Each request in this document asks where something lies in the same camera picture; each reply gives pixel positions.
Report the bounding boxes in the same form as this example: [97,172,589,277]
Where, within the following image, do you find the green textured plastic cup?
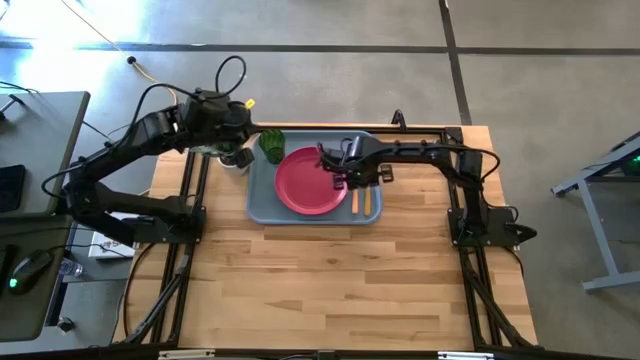
[258,128,287,165]

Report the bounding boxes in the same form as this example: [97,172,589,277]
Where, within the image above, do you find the white round plant pot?
[217,149,251,176]

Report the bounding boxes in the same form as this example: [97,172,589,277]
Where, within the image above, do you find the black flat keyboard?
[0,164,26,214]

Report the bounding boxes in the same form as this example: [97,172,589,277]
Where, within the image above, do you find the black aluminium table frame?
[122,109,539,351]

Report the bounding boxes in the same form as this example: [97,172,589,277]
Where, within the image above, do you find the black computer mouse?
[7,249,54,296]

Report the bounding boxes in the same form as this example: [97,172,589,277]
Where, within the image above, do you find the grey desk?
[0,91,91,342]

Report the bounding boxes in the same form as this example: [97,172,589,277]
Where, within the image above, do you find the white printed box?
[88,212,146,260]

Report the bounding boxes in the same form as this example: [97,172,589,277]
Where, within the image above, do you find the black slanted bar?
[93,217,139,246]

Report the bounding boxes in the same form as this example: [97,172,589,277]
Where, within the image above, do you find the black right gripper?
[317,134,396,192]

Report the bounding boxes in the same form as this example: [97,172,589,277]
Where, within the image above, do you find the yellow floor cable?
[59,0,179,106]

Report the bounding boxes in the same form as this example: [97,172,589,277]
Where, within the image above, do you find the blue plastic tray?
[245,129,384,226]

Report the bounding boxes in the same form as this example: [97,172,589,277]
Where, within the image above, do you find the grey metal table frame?
[551,132,640,293]

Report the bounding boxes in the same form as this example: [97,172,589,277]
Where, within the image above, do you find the pink round plate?
[273,146,350,217]

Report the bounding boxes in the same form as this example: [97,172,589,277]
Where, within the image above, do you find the clear plastic water bottle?
[59,257,84,279]

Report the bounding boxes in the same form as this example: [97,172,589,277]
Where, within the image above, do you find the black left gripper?
[213,101,257,169]

